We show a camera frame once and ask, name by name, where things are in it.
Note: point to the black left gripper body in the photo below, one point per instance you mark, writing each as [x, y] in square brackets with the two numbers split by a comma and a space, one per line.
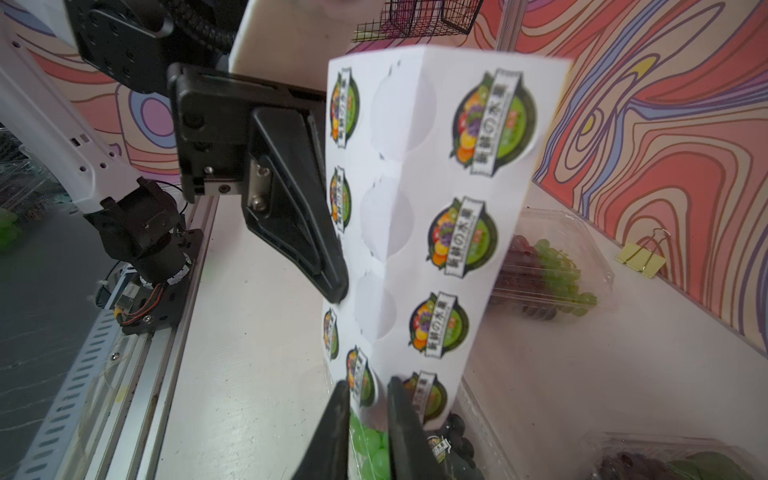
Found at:
[212, 113]

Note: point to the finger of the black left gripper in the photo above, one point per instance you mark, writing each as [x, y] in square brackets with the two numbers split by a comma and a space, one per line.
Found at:
[284, 202]

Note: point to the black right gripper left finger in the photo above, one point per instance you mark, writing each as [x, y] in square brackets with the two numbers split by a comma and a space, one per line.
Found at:
[326, 457]

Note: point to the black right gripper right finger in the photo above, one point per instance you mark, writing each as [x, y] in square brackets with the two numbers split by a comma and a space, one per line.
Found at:
[410, 456]

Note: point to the round fruit sticker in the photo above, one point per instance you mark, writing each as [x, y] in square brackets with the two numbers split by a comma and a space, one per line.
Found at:
[440, 447]

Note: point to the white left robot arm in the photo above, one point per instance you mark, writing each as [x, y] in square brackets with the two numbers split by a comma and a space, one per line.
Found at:
[110, 95]

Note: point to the clear box green black grapes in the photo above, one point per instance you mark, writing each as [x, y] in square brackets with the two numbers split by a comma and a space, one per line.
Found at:
[461, 446]

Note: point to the clear box dark grapes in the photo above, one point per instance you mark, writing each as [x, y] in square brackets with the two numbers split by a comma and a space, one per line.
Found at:
[614, 455]

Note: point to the clear box red green grapes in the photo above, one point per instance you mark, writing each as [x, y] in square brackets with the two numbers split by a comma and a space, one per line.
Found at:
[553, 270]

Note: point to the yellow binder clip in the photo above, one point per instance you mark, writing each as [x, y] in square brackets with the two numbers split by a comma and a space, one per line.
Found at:
[645, 257]

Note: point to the black wire basket on left wall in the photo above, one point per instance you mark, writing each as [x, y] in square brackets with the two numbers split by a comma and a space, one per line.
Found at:
[404, 19]

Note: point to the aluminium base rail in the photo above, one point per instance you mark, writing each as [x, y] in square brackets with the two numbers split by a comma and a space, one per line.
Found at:
[109, 417]

